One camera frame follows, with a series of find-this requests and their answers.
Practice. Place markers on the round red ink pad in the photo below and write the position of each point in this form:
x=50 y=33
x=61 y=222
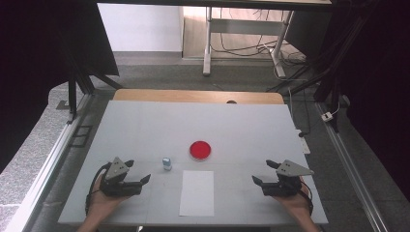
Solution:
x=200 y=150

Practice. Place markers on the black floor bracket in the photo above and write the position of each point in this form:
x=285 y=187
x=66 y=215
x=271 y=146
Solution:
x=80 y=136

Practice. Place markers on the black metal frame strut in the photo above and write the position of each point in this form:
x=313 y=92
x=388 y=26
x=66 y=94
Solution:
x=72 y=96

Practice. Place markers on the small white blue stamp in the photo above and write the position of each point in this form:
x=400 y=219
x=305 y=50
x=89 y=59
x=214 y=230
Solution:
x=167 y=163

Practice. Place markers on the wooden table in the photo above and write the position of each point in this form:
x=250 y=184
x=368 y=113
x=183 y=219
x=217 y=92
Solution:
x=193 y=96

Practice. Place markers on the small white adapter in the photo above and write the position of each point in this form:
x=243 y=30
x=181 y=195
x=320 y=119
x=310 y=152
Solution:
x=327 y=116

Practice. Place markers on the person's left hand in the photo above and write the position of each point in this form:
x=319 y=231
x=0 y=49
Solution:
x=103 y=203

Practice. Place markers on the white paper sheet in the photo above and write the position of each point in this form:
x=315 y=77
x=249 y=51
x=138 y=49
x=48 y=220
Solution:
x=197 y=193

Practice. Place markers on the person's right hand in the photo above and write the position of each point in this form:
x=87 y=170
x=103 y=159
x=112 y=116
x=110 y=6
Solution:
x=295 y=204

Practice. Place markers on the aluminium floor rail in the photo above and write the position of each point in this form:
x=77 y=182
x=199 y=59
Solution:
x=48 y=167
x=351 y=174

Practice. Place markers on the white metal desk frame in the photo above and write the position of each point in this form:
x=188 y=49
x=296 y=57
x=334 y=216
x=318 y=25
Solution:
x=241 y=26

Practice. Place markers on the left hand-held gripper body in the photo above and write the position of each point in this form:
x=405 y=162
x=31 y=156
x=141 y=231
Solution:
x=120 y=187

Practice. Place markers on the large white board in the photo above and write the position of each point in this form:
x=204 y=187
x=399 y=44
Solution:
x=199 y=122

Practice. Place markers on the black curtain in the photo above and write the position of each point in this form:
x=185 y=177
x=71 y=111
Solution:
x=38 y=48
x=374 y=80

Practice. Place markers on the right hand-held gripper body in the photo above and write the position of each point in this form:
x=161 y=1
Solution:
x=283 y=187

